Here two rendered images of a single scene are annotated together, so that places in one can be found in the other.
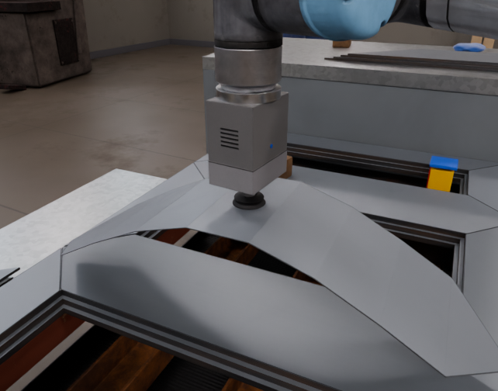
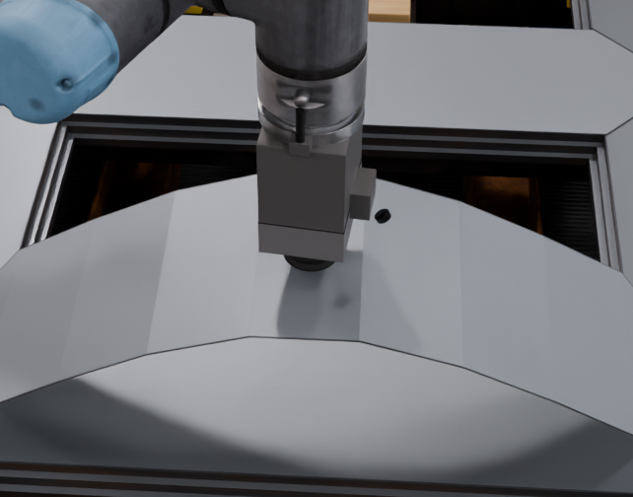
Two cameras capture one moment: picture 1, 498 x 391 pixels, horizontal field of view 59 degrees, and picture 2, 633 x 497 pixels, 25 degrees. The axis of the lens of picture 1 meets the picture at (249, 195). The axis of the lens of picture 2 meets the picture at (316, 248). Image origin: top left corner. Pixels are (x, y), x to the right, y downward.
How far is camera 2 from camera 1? 1.37 m
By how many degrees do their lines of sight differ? 106
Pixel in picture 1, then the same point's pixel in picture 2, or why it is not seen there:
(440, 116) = not seen: outside the picture
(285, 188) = (266, 304)
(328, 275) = (161, 210)
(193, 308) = (394, 359)
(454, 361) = (3, 278)
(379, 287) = (94, 262)
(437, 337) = (19, 284)
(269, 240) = (246, 194)
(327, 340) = (169, 366)
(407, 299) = (55, 288)
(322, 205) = (196, 313)
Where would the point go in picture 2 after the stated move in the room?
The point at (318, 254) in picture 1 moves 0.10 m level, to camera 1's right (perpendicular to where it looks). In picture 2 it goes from (178, 223) to (57, 254)
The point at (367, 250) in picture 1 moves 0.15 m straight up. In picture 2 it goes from (113, 297) to (93, 152)
